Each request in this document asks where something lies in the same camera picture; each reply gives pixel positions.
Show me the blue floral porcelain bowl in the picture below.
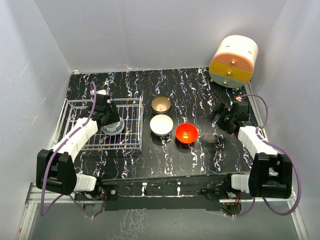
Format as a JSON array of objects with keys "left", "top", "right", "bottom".
[{"left": 101, "top": 117, "right": 125, "bottom": 136}]

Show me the brown patterned ceramic bowl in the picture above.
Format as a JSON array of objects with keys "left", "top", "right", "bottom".
[{"left": 150, "top": 95, "right": 172, "bottom": 116}]

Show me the white ceramic bowl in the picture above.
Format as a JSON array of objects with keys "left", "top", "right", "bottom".
[{"left": 149, "top": 114, "right": 174, "bottom": 137}]

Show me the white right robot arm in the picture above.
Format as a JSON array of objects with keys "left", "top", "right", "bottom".
[{"left": 208, "top": 101, "right": 293, "bottom": 199}]

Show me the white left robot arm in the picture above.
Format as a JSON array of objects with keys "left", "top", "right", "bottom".
[{"left": 35, "top": 90, "right": 120, "bottom": 200}]

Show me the orange plastic bowl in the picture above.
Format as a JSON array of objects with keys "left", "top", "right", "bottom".
[{"left": 175, "top": 123, "right": 199, "bottom": 144}]

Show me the pastel round drawer cabinet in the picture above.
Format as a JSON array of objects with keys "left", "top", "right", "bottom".
[{"left": 208, "top": 35, "right": 259, "bottom": 89}]

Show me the white wire dish rack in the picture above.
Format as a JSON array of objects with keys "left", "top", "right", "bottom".
[{"left": 50, "top": 95, "right": 144, "bottom": 151}]

